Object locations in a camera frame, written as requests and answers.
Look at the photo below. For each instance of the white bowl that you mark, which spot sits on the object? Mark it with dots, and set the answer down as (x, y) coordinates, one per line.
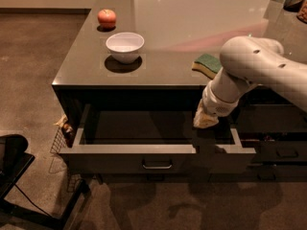
(124, 47)

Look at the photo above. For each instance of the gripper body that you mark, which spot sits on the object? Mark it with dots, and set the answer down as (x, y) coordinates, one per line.
(216, 105)

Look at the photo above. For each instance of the dark counter cabinet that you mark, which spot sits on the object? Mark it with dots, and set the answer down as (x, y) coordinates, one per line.
(176, 32)

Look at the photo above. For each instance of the drawer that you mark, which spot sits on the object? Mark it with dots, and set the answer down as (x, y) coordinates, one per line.
(135, 142)
(155, 178)
(266, 173)
(278, 152)
(271, 118)

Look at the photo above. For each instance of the green yellow sponge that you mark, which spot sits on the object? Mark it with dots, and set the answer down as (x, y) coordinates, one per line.
(208, 65)

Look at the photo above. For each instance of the red apple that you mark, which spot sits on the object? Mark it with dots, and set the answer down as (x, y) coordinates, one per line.
(107, 19)

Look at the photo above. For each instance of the snack bag in basket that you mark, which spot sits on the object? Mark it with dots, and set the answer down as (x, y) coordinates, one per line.
(67, 130)

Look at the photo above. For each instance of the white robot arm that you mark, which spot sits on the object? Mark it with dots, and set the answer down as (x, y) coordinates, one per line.
(245, 63)

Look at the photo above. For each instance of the wire basket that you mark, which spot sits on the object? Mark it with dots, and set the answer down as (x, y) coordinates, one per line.
(58, 165)

